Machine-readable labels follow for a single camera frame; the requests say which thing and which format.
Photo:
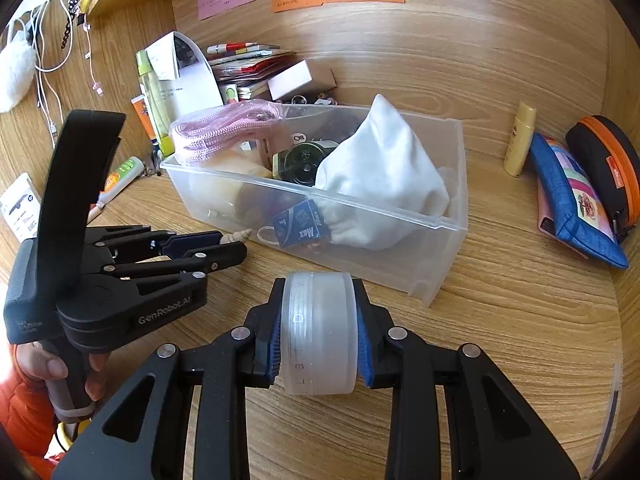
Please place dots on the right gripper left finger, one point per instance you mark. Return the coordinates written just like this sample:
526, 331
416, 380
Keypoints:
141, 432

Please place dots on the black orange zip case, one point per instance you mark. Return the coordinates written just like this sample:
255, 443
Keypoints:
612, 166

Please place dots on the white cloth pouch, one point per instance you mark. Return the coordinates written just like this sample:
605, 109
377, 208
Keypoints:
384, 164

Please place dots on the white printed manual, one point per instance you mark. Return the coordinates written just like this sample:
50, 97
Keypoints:
20, 207

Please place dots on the person left hand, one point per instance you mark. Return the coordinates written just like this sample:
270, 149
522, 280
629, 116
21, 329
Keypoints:
40, 365

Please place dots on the clear plastic storage bin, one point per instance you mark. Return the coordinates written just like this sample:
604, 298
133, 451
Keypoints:
417, 265

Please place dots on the yellow small lotion bottle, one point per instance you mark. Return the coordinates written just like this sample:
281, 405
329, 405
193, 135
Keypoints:
520, 139

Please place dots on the pink round case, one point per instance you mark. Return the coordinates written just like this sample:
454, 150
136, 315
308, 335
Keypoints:
298, 138

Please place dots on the yellow green spray bottle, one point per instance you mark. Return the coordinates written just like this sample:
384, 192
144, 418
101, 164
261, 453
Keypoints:
158, 114

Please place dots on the blue Max staples box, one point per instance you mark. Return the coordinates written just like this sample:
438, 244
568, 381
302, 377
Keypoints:
299, 224

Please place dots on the stack of books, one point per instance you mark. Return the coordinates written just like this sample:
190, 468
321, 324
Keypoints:
243, 74

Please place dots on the white small box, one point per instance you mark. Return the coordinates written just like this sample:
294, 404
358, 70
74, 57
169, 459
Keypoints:
304, 77

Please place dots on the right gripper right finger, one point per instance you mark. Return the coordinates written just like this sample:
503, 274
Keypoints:
493, 432

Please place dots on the blue patchwork pencil pouch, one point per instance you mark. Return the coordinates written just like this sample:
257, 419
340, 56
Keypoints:
579, 217

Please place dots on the white fluffy plush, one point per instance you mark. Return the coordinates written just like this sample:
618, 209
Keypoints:
17, 71

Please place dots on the white orange lotion tube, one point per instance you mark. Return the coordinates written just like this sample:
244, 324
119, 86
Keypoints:
120, 178

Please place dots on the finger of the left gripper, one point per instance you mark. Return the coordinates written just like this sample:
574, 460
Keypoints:
182, 245
206, 260

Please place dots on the beige powder jar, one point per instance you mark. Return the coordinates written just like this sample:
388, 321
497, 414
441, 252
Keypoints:
232, 197

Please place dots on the orange sunscreen tube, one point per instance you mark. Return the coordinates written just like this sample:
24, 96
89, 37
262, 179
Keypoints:
139, 105

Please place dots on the frosted round container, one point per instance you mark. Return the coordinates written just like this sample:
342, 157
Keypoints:
319, 334

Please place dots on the small beige shell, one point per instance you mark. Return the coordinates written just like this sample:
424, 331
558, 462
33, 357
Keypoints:
236, 237

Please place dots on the dark green spray bottle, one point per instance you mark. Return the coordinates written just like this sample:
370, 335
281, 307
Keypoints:
300, 163

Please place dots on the white folded paper sheets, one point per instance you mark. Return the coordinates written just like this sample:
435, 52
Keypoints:
187, 82

